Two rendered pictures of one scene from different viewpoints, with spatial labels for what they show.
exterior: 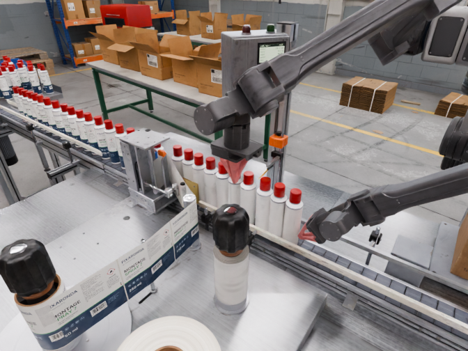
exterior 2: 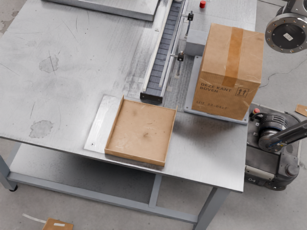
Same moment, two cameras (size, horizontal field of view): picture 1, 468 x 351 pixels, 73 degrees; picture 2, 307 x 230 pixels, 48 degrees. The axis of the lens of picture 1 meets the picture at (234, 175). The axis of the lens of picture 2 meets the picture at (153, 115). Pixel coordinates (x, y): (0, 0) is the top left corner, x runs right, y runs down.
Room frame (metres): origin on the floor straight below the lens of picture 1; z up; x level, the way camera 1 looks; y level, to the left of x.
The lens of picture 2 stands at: (-0.14, -1.63, 2.14)
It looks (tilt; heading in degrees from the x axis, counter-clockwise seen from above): 55 degrees down; 61
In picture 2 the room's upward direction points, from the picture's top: 6 degrees clockwise
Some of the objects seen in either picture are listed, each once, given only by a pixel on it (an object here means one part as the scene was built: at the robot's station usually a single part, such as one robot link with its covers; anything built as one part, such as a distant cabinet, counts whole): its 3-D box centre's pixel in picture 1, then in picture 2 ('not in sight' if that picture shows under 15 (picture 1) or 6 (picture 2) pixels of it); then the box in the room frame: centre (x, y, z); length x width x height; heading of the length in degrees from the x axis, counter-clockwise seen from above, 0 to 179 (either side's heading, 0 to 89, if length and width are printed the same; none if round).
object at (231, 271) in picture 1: (230, 259); not in sight; (0.53, 0.01, 1.03); 0.09 x 0.09 x 0.30
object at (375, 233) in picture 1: (370, 252); (185, 22); (0.67, -0.40, 0.91); 0.07 x 0.03 x 0.16; 144
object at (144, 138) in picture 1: (144, 138); not in sight; (0.97, 0.30, 1.14); 0.14 x 0.11 x 0.01; 54
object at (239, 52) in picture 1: (254, 68); not in sight; (0.93, -0.06, 1.38); 0.17 x 0.10 x 0.19; 109
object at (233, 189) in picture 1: (235, 193); not in sight; (0.87, -0.01, 0.98); 0.05 x 0.05 x 0.20
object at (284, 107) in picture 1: (278, 134); not in sight; (0.94, -0.15, 1.16); 0.04 x 0.04 x 0.67; 54
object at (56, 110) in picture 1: (60, 120); not in sight; (1.53, 0.90, 0.98); 0.05 x 0.05 x 0.20
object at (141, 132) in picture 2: not in sight; (142, 128); (0.21, -0.90, 0.85); 0.30 x 0.26 x 0.04; 54
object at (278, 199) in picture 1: (277, 212); not in sight; (0.77, -0.14, 0.98); 0.05 x 0.05 x 0.20
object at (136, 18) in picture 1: (130, 42); not in sight; (6.26, 1.92, 0.61); 0.70 x 0.60 x 1.22; 58
